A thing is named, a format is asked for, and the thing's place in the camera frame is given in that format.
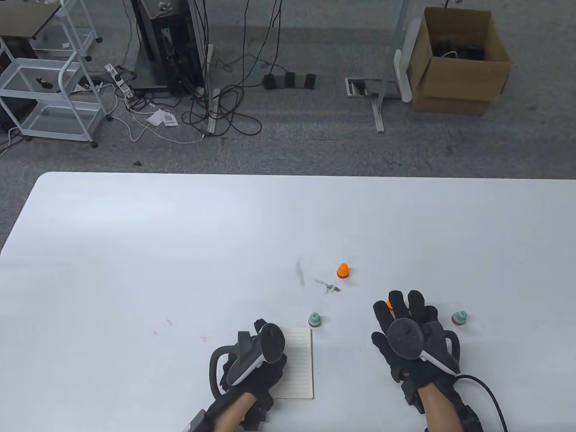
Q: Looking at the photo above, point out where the person's right hand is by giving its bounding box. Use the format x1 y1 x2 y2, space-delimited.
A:
372 290 460 412

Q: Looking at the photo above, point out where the white power strip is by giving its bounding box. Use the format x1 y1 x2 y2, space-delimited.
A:
105 64 135 99

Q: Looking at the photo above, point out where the aluminium floor rail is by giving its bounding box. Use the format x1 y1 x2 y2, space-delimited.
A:
206 88 221 135

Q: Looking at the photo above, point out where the black foot pedal switch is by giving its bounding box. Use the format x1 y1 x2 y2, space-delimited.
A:
262 72 318 90

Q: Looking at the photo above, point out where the white plastic bar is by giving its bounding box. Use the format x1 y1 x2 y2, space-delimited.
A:
394 18 421 104

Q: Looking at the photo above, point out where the grey metal table leg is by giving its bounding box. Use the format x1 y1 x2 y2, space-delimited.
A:
371 0 412 133

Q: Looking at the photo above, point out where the brown wooden side table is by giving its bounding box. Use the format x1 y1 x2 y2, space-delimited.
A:
0 2 61 41

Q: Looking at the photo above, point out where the person's right forearm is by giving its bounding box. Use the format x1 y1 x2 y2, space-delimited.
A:
416 378 484 432

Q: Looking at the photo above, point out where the metal floor outlet box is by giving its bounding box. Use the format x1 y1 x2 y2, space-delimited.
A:
345 77 401 99

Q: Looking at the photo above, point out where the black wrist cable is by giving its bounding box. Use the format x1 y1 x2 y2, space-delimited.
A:
454 374 509 432

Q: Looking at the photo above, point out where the brown cardboard box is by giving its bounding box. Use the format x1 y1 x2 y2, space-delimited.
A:
407 7 513 117

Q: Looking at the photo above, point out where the white wire cart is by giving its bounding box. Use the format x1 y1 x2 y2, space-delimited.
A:
0 0 113 149

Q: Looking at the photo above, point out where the black computer cabinet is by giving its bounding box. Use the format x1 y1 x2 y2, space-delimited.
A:
130 0 208 96

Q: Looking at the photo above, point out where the black grey handheld controller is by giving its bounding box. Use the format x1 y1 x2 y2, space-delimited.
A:
387 317 462 376
208 323 287 399

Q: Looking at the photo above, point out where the white cable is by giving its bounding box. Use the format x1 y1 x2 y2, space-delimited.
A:
108 83 207 145

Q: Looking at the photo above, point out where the tangle of black cables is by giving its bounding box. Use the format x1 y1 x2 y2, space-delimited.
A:
182 0 288 138

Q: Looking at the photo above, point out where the spiral lined notebook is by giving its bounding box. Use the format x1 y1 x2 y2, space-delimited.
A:
270 327 314 400

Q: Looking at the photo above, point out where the person's left forearm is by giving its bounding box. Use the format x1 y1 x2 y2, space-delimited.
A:
205 389 275 432

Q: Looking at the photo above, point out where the bundle of black cords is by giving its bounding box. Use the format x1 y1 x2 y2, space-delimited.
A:
432 40 486 61

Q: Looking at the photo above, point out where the white paper tag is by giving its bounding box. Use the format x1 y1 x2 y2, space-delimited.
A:
147 108 179 128

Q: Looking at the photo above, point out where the person's left hand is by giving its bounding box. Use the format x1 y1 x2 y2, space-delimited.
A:
220 319 288 408

